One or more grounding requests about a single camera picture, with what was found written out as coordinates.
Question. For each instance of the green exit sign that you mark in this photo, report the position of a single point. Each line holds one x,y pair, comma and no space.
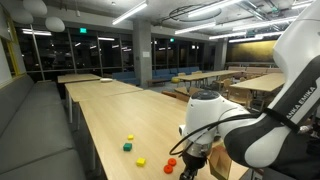
172,40
83,30

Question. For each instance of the blue sofa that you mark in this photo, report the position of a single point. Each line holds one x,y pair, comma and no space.
170,72
126,77

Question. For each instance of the small yellow block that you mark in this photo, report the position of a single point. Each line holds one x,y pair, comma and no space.
130,137

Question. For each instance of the grey upholstered bench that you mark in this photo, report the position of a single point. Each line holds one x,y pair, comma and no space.
33,133

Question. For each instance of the white pendant lamp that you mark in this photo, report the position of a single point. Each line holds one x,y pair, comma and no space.
55,24
20,16
35,6

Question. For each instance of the green block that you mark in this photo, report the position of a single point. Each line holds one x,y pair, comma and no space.
127,147

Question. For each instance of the orange round disc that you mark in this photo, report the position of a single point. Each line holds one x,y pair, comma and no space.
172,162
168,169

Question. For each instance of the wooden chair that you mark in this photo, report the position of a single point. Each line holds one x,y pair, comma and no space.
181,95
240,96

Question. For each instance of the concrete column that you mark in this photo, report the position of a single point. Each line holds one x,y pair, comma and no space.
141,66

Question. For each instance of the white paper notice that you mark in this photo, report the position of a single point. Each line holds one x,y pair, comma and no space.
146,54

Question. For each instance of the golden wall mural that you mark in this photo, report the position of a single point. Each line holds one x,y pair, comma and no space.
251,50

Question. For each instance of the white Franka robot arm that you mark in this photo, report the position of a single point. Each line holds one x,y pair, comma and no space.
206,113

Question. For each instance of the white plate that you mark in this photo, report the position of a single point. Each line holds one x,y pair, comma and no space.
106,80

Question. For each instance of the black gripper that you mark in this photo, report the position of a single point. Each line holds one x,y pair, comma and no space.
195,161

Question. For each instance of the yellow window frame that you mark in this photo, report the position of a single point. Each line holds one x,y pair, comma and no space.
13,53

